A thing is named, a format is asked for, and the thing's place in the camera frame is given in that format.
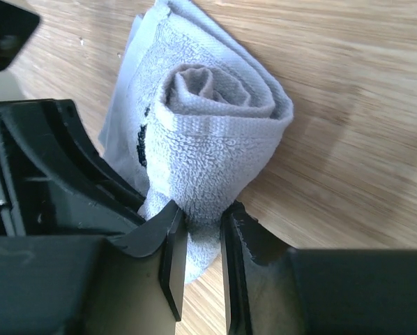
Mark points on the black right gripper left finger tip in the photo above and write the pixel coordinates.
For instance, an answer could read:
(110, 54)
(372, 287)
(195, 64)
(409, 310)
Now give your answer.
(89, 284)

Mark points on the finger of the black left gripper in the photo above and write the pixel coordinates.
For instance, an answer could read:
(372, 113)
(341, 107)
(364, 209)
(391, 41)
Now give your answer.
(18, 22)

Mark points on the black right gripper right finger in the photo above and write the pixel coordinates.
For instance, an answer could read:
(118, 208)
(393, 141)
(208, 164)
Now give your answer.
(274, 288)

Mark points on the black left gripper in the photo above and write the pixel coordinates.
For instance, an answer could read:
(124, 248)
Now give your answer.
(53, 180)

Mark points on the light grey panda towel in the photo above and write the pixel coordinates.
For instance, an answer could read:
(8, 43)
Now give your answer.
(194, 118)

